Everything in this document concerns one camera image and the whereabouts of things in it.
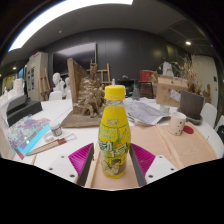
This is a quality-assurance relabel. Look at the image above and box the cream dotted mug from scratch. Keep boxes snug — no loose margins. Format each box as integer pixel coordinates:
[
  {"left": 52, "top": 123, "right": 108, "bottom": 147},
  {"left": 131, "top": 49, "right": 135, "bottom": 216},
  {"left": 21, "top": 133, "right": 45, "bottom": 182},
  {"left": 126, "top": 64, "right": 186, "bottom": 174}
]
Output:
[{"left": 167, "top": 111, "right": 188, "bottom": 137}]

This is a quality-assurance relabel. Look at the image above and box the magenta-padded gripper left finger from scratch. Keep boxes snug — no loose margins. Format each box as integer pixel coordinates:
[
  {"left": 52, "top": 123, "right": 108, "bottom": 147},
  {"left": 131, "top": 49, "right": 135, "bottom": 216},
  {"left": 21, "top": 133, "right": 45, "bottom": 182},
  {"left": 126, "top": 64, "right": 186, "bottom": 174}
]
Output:
[{"left": 46, "top": 142, "right": 96, "bottom": 188}]

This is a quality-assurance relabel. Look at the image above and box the grey newspaper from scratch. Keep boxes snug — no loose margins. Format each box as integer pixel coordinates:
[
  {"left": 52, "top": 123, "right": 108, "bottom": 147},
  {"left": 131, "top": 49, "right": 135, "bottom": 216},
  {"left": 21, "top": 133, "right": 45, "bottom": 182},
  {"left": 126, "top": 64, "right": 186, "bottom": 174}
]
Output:
[{"left": 123, "top": 99, "right": 173, "bottom": 127}]

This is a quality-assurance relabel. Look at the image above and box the flat round red coaster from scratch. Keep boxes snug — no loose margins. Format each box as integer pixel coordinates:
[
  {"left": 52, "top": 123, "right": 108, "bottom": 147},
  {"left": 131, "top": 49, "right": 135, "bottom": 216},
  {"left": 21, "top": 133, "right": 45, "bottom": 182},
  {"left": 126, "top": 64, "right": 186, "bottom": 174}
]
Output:
[{"left": 182, "top": 124, "right": 195, "bottom": 135}]

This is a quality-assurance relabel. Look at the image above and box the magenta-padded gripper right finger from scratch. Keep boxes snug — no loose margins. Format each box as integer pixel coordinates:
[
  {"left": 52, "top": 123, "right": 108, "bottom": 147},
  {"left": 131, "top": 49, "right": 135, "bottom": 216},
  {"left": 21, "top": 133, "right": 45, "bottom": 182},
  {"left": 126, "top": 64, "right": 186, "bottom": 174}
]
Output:
[{"left": 128, "top": 142, "right": 179, "bottom": 188}]

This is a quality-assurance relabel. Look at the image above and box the yellow drink bottle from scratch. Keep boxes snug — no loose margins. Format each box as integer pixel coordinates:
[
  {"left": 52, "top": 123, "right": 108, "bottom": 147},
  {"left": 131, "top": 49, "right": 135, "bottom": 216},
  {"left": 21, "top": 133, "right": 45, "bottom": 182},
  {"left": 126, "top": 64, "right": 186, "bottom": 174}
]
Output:
[{"left": 97, "top": 84, "right": 132, "bottom": 180}]

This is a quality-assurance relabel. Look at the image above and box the wooden figure sculpture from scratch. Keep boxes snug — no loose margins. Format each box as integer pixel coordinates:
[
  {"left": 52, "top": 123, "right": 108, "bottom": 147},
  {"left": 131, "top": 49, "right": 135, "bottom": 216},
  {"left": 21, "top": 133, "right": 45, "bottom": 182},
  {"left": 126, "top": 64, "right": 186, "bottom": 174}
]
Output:
[{"left": 203, "top": 83, "right": 213, "bottom": 104}]

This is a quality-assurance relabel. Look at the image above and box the red box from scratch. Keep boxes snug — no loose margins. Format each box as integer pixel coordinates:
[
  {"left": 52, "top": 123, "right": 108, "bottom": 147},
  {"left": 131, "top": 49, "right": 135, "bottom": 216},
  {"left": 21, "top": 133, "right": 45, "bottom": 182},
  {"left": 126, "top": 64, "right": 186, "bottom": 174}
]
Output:
[{"left": 139, "top": 69, "right": 155, "bottom": 83}]

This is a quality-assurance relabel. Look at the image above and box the grey plant saucer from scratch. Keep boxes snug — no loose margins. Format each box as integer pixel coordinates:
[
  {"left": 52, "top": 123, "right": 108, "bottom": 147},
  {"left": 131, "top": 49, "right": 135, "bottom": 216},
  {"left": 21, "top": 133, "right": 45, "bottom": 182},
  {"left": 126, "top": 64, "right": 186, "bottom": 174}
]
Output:
[{"left": 176, "top": 106, "right": 204, "bottom": 126}]

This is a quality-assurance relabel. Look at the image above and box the wooden easel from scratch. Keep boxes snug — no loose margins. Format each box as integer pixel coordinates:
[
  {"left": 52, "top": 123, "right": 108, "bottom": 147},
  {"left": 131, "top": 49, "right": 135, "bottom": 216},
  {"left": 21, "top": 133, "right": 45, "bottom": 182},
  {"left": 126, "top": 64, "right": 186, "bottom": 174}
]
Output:
[
  {"left": 89, "top": 59, "right": 113, "bottom": 86},
  {"left": 39, "top": 67, "right": 52, "bottom": 101}
]

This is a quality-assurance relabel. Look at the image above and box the black flat box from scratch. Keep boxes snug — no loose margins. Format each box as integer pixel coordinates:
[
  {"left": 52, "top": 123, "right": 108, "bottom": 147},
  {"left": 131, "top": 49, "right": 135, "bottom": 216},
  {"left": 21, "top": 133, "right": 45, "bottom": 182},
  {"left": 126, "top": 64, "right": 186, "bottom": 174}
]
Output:
[{"left": 7, "top": 99, "right": 44, "bottom": 128}]

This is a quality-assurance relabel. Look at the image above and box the white plaster bust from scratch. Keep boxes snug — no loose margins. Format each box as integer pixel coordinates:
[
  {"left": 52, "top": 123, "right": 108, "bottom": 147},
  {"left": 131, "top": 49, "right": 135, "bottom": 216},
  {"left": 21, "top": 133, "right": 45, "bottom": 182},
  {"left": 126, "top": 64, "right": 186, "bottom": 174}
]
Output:
[
  {"left": 51, "top": 72, "right": 66, "bottom": 93},
  {"left": 64, "top": 77, "right": 73, "bottom": 91}
]

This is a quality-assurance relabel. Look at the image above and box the small jar with white lid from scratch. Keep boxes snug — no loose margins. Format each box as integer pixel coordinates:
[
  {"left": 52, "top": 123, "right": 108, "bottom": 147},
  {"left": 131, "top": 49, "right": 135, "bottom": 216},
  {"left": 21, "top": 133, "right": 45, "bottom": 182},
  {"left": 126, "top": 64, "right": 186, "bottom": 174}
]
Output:
[{"left": 49, "top": 120, "right": 64, "bottom": 138}]

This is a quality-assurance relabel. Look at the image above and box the dark wall screen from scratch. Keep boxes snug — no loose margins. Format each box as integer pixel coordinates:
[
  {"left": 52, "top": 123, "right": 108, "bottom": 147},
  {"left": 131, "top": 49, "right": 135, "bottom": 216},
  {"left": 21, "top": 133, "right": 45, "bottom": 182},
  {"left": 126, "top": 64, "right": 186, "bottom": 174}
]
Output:
[{"left": 51, "top": 42, "right": 98, "bottom": 76}]

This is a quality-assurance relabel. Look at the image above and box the grey glass bottle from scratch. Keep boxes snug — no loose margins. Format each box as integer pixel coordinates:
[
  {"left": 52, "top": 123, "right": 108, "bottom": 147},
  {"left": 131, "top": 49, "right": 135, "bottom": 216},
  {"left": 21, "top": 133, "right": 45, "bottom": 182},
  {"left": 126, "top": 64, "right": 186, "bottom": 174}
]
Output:
[{"left": 131, "top": 83, "right": 141, "bottom": 101}]

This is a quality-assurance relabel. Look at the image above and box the small glass jar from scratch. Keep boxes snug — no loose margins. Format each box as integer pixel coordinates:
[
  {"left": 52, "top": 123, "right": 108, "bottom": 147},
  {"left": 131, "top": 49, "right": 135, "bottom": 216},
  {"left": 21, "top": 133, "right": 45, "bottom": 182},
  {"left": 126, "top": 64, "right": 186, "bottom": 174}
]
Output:
[{"left": 159, "top": 104, "right": 171, "bottom": 114}]

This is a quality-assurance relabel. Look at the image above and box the wooden-handled palette knife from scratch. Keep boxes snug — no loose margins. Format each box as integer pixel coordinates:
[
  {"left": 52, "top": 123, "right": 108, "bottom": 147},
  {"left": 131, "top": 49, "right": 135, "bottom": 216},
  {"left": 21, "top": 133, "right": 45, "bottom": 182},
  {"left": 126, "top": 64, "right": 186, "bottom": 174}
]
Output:
[{"left": 25, "top": 133, "right": 78, "bottom": 157}]

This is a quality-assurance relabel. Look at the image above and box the cardboard box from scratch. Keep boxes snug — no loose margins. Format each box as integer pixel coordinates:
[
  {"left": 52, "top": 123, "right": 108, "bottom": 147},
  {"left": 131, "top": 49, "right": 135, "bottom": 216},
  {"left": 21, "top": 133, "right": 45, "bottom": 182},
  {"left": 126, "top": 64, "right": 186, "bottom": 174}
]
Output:
[{"left": 155, "top": 74, "right": 188, "bottom": 108}]

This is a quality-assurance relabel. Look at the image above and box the dark grey flat box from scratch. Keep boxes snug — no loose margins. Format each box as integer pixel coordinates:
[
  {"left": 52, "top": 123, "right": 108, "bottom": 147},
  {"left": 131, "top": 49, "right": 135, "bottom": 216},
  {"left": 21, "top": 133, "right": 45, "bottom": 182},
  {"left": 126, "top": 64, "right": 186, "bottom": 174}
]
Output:
[{"left": 6, "top": 94, "right": 28, "bottom": 115}]

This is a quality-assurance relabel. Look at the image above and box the long ceiling light panel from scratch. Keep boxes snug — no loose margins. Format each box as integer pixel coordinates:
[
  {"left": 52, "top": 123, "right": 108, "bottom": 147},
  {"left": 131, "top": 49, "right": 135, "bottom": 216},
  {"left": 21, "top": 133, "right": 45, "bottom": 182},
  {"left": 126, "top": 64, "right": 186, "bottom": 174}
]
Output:
[{"left": 8, "top": 0, "right": 134, "bottom": 53}]

